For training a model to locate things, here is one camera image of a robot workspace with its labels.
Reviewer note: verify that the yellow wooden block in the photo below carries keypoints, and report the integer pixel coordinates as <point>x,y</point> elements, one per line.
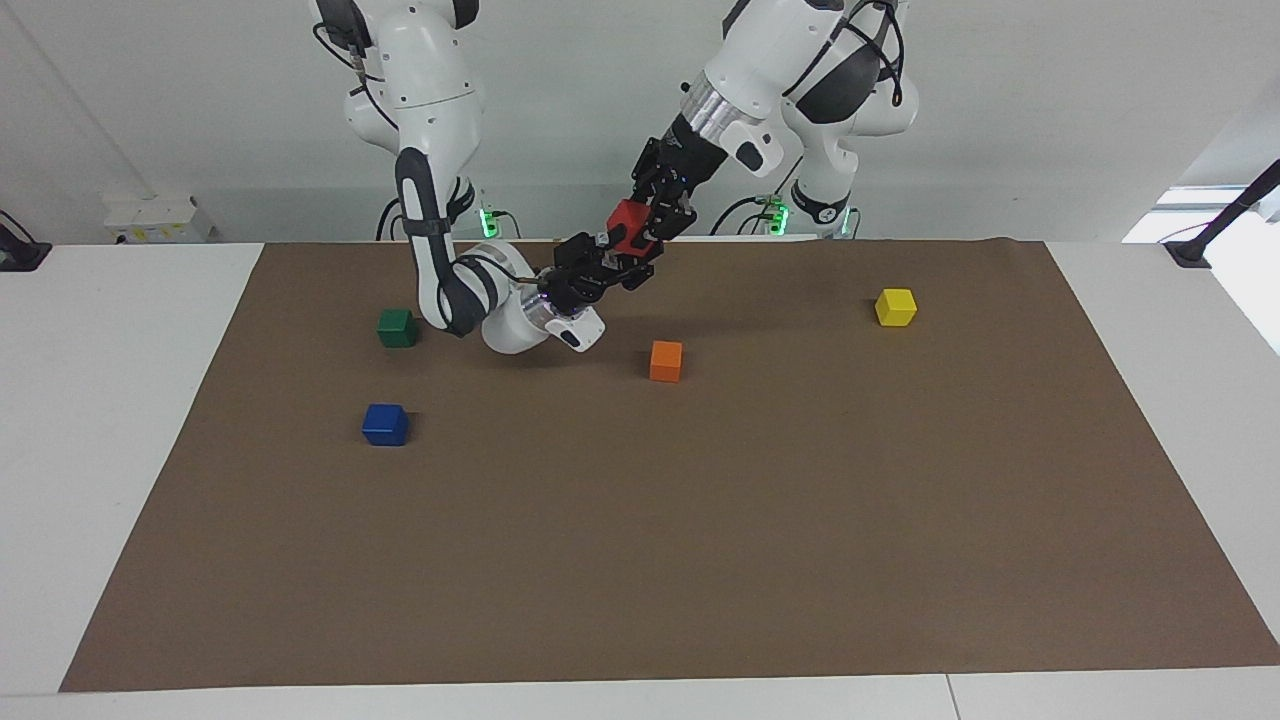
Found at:
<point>896,308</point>

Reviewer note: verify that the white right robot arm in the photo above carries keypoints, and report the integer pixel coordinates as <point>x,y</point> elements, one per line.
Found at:
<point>430,90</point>

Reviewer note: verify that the brown table mat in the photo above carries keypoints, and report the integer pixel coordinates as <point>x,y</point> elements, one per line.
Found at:
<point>640,520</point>

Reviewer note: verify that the red wooden block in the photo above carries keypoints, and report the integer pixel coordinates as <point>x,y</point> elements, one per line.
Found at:
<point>628,225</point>

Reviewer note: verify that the green wooden block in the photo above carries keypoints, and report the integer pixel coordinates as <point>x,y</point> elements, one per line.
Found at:
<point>397,329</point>

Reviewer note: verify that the orange wooden block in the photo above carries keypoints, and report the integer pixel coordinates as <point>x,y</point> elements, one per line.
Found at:
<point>666,362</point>

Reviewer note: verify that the black table clamp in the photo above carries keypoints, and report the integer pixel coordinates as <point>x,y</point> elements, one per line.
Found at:
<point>20,250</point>

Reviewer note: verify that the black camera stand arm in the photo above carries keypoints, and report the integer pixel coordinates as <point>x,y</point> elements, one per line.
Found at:
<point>1225,215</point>

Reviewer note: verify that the white wall power box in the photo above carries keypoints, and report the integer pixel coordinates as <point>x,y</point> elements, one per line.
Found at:
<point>158,220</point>

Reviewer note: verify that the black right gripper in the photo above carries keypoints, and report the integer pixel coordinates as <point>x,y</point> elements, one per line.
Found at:
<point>572,280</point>

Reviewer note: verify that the blue wooden block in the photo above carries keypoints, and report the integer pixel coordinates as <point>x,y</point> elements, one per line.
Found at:
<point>385,426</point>

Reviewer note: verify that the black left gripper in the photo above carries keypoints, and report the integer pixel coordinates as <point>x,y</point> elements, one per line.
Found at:
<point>680,160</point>

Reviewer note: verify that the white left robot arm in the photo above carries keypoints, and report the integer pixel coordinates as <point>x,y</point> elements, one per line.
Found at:
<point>770,50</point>

